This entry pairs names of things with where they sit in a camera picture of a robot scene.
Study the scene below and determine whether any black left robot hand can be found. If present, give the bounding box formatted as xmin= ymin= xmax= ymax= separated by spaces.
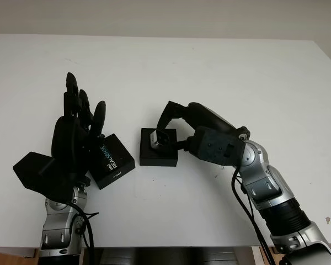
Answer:
xmin=50 ymin=72 xmax=107 ymax=192

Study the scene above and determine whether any black RealSense box lid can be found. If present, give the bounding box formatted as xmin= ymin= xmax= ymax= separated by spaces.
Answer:
xmin=87 ymin=133 xmax=136 ymax=190

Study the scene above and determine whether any small silver depth camera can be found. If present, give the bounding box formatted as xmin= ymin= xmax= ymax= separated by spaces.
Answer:
xmin=150 ymin=129 xmax=170 ymax=150

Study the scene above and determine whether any dark robot torso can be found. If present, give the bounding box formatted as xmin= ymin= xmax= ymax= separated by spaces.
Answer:
xmin=84 ymin=247 xmax=252 ymax=265

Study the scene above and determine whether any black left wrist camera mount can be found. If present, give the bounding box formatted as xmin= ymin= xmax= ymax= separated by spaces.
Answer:
xmin=13 ymin=151 xmax=75 ymax=204

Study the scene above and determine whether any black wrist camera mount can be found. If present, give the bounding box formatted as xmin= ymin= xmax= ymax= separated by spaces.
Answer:
xmin=191 ymin=126 xmax=246 ymax=167
xmin=13 ymin=151 xmax=75 ymax=204

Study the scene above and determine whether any black camera box base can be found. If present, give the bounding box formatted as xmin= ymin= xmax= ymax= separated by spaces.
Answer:
xmin=139 ymin=128 xmax=179 ymax=167

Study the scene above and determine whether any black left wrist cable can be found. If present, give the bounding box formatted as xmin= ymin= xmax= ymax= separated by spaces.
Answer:
xmin=66 ymin=203 xmax=100 ymax=249

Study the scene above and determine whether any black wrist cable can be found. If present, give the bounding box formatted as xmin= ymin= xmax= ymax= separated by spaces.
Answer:
xmin=66 ymin=203 xmax=100 ymax=249
xmin=231 ymin=168 xmax=276 ymax=265

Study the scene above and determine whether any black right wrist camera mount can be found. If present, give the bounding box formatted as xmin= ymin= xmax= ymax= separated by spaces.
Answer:
xmin=191 ymin=126 xmax=246 ymax=167

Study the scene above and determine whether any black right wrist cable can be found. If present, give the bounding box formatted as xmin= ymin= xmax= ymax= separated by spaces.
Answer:
xmin=231 ymin=168 xmax=276 ymax=265

